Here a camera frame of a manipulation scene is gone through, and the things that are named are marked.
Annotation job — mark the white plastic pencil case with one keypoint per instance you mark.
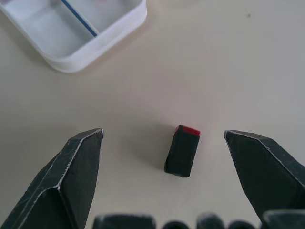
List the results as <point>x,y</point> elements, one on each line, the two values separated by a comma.
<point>71,33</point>

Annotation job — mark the small black red block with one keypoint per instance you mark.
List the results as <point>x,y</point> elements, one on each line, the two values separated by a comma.
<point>182,152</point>

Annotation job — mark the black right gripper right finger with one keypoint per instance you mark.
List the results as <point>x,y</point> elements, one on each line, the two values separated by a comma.
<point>269,171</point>

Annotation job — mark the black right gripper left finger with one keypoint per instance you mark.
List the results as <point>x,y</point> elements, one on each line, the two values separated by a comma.
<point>64,181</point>

